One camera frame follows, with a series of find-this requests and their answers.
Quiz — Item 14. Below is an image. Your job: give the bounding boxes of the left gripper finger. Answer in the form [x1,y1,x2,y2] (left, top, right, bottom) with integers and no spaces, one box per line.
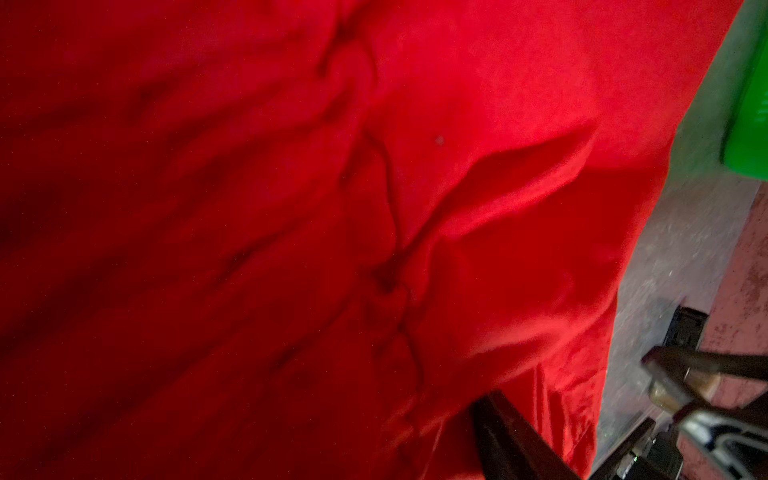
[470,391,580,480]

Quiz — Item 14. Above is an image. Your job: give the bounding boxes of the black metal bracket stand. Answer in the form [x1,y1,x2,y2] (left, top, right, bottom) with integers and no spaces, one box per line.
[662,305,709,350]

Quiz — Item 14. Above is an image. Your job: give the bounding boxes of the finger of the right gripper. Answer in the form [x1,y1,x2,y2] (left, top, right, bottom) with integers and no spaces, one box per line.
[641,346,767,414]
[673,398,767,480]

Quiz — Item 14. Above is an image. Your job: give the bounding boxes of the green plastic basket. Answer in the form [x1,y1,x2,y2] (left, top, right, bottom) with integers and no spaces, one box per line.
[722,31,767,182]

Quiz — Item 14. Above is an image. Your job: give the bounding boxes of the red shorts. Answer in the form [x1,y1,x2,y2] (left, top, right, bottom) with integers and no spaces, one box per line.
[1,1,740,479]

